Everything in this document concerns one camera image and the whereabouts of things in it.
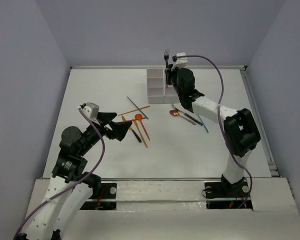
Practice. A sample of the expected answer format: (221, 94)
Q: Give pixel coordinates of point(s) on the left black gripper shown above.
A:
(106, 127)

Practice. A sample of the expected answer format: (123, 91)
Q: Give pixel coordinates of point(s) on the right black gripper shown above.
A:
(171, 72)

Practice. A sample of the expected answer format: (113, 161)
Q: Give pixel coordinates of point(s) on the pink handled silver fork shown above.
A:
(166, 59)

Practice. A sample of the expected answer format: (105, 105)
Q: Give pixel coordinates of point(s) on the blue metal fork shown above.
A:
(203, 124)

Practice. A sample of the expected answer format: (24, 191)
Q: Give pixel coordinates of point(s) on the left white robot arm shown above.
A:
(70, 186)

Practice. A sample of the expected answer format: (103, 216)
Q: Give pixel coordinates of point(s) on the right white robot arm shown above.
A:
(238, 127)

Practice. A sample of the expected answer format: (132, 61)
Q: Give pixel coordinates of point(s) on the left white divided container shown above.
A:
(155, 85)

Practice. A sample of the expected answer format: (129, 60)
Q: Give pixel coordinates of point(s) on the white divided container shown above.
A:
(170, 94)
(155, 85)

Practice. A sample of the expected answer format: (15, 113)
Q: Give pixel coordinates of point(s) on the right white divided container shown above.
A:
(170, 94)

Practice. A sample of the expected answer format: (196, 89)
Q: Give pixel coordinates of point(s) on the orange plastic spoon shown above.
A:
(139, 118)

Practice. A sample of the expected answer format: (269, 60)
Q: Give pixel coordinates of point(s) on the teal chopstick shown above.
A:
(138, 108)

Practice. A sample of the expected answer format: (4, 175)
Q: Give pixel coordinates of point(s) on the orange chopstick upper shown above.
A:
(135, 110)

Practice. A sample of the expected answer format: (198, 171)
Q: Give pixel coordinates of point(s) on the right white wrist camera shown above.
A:
(179, 61)

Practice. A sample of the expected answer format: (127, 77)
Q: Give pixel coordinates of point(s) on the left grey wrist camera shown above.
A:
(90, 109)

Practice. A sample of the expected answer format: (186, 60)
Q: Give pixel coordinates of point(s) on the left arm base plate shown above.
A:
(102, 200)

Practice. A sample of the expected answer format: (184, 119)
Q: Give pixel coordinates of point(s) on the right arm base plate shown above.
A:
(219, 199)

